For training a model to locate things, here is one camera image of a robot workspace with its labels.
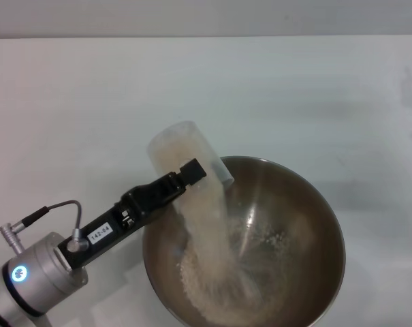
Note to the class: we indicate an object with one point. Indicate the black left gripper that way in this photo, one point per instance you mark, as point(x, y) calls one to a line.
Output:
point(141, 204)

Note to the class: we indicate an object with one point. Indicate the clear plastic measuring cup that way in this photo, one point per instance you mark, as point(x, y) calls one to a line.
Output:
point(178, 143)

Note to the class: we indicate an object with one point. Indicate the beige rice grains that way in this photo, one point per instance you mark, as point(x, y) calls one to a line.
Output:
point(212, 238)

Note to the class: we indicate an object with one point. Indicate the large stainless steel bowl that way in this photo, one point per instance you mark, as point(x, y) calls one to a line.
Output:
point(294, 245)

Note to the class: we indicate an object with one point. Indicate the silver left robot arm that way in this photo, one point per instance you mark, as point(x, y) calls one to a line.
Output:
point(32, 272)

